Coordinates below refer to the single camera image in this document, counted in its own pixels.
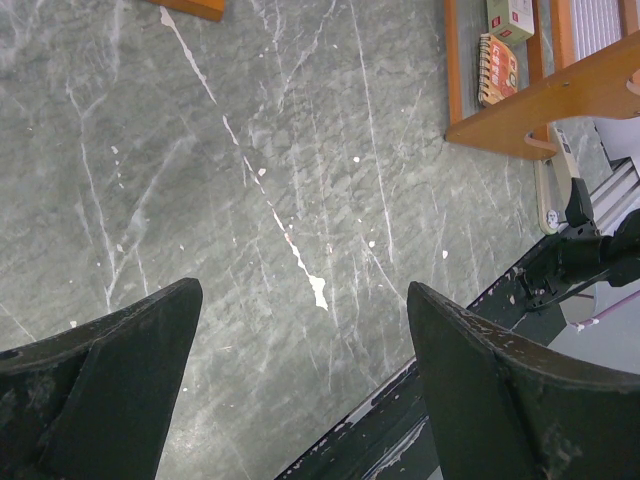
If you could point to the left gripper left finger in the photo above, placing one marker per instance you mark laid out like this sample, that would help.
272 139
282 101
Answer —
96 401

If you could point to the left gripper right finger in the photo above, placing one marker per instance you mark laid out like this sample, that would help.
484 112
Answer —
504 407

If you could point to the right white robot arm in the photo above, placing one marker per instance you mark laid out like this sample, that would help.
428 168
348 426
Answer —
580 256

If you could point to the orange wooden shelf rack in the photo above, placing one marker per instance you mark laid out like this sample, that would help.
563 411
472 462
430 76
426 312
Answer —
604 84

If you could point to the wooden rack base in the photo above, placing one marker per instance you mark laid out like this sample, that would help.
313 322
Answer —
212 10

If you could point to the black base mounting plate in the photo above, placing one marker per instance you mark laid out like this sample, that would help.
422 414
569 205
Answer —
388 436

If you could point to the orange spiral notebook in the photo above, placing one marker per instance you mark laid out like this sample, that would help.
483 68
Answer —
498 71

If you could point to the aluminium extrusion rail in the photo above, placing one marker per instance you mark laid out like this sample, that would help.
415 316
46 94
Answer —
616 197

